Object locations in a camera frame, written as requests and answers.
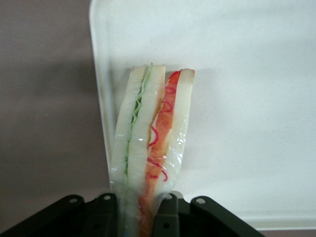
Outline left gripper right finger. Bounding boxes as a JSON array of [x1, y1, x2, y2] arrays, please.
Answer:
[[153, 192, 268, 237]]

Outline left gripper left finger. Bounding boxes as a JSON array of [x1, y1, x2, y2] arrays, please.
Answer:
[[0, 192, 121, 237]]

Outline triangle sandwich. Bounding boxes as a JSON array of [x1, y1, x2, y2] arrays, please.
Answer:
[[109, 62, 196, 237]]

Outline cream plastic tray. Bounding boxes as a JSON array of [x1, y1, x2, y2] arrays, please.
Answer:
[[88, 0, 316, 232]]

